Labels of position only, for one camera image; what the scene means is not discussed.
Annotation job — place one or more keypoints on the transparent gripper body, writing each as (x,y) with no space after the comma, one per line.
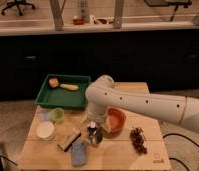
(98,126)

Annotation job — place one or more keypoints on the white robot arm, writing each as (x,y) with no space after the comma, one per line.
(178,110)

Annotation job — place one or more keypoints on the green plastic cup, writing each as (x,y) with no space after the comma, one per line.
(57,115)

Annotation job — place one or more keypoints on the orange bowl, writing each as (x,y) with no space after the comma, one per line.
(115,120)

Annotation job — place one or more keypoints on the blue sponge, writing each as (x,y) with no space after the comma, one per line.
(78,154)

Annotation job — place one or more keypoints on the wooden block eraser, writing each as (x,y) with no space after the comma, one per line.
(66,142)

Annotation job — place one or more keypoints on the toy grape bunch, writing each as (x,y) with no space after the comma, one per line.
(138,139)

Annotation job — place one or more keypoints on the green plastic tray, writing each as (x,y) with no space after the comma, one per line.
(49,97)

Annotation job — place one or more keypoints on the toy bread roll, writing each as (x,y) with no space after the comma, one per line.
(53,82)

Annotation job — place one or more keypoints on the red object on shelf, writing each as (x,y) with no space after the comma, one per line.
(78,21)

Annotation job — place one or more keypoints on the black office chair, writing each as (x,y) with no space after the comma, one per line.
(18,4)

